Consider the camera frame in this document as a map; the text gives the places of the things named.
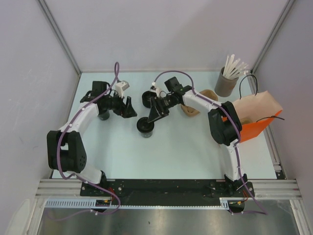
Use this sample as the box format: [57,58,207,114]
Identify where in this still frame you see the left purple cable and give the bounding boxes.
[46,61,122,221]

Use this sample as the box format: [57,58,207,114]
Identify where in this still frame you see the brown pulp cup carrier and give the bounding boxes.
[240,117,252,125]

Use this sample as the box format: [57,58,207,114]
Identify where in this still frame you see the white straws bundle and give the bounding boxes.
[222,54,248,80]

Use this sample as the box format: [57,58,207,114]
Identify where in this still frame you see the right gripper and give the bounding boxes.
[148,94,177,122]

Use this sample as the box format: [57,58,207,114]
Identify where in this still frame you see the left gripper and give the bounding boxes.
[103,91,137,118]

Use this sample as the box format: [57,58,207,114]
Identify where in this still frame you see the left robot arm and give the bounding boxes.
[46,80,137,196]

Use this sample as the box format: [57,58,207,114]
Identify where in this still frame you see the white cable duct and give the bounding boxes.
[46,197,232,210]

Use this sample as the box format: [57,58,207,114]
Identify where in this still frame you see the grey straw holder cup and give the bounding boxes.
[214,67,239,97]

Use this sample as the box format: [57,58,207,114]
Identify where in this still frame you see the black plastic cup lid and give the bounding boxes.
[136,117,155,133]

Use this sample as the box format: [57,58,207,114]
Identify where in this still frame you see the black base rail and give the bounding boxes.
[80,178,255,206]

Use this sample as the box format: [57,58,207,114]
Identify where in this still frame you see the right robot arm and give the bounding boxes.
[142,77,254,197]

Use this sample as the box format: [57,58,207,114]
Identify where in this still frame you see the orange paper bag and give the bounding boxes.
[232,91,283,143]

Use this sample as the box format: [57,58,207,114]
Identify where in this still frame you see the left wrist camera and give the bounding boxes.
[115,80,130,98]

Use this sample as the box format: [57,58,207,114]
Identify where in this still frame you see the dark takeout coffee cup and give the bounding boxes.
[136,117,155,139]

